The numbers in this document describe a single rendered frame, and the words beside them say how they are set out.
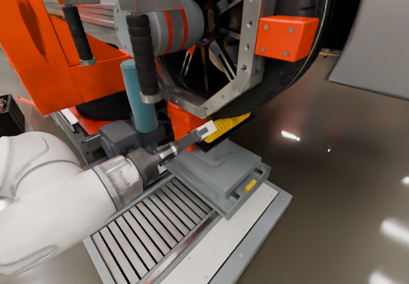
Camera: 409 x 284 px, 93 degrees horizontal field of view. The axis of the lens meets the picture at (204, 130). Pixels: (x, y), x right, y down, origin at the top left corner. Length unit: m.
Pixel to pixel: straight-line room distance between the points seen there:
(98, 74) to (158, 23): 0.55
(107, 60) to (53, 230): 0.79
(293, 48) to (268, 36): 0.06
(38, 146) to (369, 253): 1.24
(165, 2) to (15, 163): 0.36
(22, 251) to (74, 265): 0.76
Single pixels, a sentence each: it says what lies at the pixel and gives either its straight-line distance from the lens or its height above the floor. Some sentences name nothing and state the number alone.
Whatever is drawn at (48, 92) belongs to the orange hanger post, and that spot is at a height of 0.61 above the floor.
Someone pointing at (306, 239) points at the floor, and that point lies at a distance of 1.12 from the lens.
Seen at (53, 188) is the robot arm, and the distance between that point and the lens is 0.38.
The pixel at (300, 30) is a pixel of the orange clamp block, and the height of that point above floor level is 0.87.
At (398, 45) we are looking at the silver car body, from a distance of 0.55.
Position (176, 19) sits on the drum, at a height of 0.87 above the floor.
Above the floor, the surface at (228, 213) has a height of 0.15.
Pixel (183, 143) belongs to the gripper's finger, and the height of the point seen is 0.67.
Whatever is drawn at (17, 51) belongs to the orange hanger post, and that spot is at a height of 0.76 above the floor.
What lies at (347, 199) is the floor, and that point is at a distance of 1.37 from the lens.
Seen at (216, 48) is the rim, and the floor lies 0.78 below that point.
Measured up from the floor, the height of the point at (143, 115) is 0.56.
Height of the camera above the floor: 0.92
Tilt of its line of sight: 36 degrees down
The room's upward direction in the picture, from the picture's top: straight up
